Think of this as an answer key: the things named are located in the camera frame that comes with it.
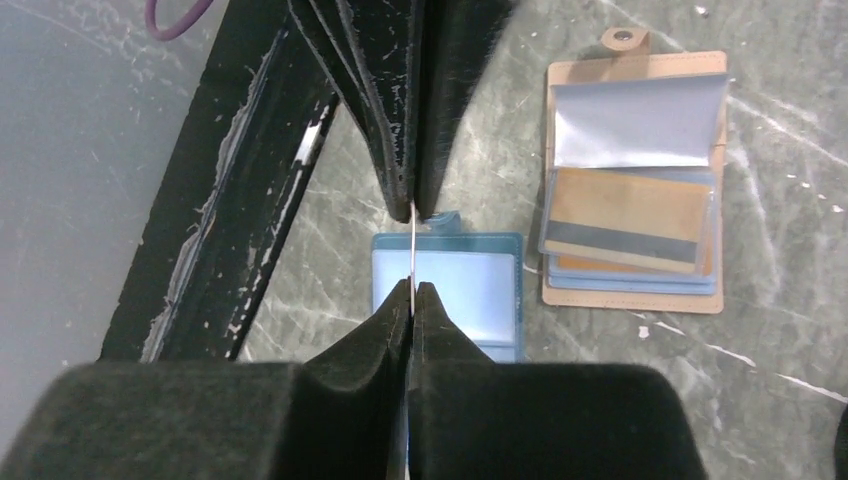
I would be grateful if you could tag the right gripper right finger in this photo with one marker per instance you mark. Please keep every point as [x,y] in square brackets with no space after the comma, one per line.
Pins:
[473,418]

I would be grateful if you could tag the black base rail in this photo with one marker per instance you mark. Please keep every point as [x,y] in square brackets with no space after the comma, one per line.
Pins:
[231,191]

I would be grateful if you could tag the credit card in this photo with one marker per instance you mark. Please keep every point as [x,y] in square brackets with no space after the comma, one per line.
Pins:
[412,265]

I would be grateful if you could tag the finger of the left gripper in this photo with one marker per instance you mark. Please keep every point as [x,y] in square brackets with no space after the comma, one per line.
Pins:
[371,53]
[458,40]

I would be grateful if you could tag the open blue card holder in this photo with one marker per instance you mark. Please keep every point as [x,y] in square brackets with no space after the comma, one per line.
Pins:
[477,276]

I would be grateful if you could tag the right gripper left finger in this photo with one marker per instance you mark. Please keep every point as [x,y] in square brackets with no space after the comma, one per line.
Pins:
[336,416]

